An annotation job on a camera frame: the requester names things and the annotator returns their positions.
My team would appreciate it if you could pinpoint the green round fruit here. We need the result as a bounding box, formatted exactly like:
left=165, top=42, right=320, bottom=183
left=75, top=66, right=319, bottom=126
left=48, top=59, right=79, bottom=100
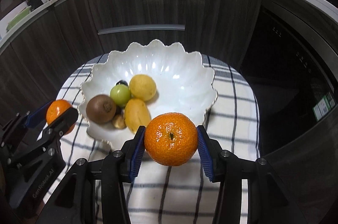
left=110, top=84, right=132, bottom=108

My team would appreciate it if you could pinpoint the brown kiwi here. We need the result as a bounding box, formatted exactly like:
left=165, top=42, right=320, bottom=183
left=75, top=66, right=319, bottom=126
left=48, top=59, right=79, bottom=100
left=86, top=95, right=116, bottom=124

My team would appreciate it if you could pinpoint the white scalloped ceramic bowl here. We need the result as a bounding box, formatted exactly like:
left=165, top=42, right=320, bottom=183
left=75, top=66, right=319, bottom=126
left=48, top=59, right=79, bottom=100
left=78, top=40, right=218, bottom=150

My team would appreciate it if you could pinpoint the large orange mandarin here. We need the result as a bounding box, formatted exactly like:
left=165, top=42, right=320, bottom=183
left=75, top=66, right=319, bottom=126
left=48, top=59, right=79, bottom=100
left=46, top=99, right=72, bottom=125

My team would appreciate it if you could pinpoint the small orange mandarin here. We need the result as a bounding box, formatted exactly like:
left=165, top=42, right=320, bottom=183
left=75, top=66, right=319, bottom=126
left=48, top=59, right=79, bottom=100
left=144, top=112, right=198, bottom=167

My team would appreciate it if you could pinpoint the yellow lemon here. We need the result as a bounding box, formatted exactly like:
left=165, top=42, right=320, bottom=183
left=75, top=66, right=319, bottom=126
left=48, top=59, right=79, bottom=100
left=129, top=74, right=157, bottom=101

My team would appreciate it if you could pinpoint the dark red cherry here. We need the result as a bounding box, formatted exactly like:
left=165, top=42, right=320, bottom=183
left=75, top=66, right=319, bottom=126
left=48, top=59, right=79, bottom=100
left=116, top=80, right=128, bottom=86

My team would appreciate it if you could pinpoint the brown longan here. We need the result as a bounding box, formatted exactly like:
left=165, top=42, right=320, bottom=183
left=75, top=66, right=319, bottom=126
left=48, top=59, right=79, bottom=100
left=112, top=114, right=126, bottom=129

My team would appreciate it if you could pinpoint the yellow mango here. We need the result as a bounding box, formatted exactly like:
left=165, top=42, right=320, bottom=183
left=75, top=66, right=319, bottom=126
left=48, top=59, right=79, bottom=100
left=124, top=98, right=151, bottom=133

